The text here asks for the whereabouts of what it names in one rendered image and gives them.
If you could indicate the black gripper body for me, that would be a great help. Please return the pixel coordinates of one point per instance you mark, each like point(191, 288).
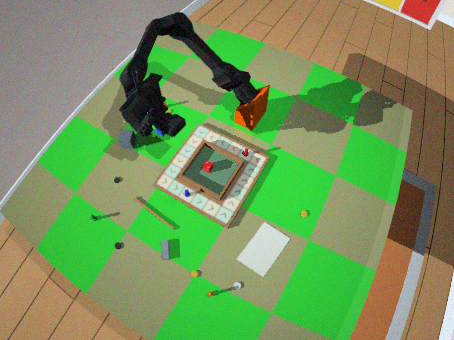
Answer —
point(172, 124)

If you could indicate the blue die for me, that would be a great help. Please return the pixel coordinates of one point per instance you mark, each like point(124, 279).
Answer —
point(160, 132)

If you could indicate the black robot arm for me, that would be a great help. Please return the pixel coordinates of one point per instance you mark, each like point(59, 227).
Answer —
point(140, 95)

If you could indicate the red die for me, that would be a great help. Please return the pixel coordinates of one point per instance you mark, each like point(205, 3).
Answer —
point(207, 166)

